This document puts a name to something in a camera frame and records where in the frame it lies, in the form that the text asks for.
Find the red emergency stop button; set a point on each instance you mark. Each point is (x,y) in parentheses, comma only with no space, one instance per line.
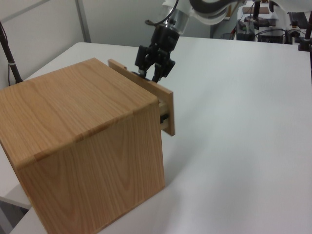
(294,23)

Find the wooden drawer with front panel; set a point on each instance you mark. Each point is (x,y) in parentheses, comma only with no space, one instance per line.
(168,114)

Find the black slanted stand pole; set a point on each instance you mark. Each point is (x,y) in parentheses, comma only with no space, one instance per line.
(10,58)

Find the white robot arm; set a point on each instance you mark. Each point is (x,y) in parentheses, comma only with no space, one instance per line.
(212,19)

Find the brown board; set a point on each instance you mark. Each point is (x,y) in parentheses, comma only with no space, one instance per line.
(263,9)

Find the black monitor stand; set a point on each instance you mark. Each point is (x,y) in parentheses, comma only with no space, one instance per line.
(256,17)

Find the black keyboard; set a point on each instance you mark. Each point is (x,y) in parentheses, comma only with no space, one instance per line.
(298,18)

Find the light wooden drawer cabinet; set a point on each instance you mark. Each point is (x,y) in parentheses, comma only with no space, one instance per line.
(78,136)

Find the small black electronics box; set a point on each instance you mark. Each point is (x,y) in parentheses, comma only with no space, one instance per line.
(246,33)

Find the black computer box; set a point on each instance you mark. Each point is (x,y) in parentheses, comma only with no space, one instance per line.
(271,36)

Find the black clamp camera stand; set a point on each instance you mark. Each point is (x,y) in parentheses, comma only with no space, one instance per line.
(306,39)

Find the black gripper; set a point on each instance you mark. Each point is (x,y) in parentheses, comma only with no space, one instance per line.
(164,36)

